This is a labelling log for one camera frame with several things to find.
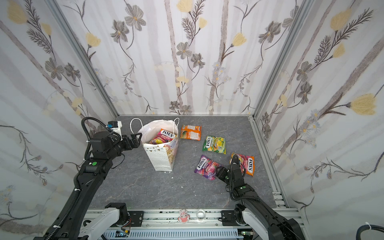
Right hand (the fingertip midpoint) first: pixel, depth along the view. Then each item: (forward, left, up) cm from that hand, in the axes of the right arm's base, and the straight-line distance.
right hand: (215, 166), depth 88 cm
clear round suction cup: (-25, +9, -5) cm, 26 cm away
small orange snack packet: (+28, +16, -4) cm, 32 cm away
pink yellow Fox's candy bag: (+12, +31, +13) cm, 36 cm away
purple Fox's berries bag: (0, +5, -3) cm, 6 cm away
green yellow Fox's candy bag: (+17, -1, -2) cm, 17 cm away
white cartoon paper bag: (0, +30, +11) cm, 32 cm away
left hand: (+8, +45, +22) cm, 51 cm away
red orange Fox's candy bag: (+3, -20, -1) cm, 20 cm away
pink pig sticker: (-27, +17, -1) cm, 31 cm away
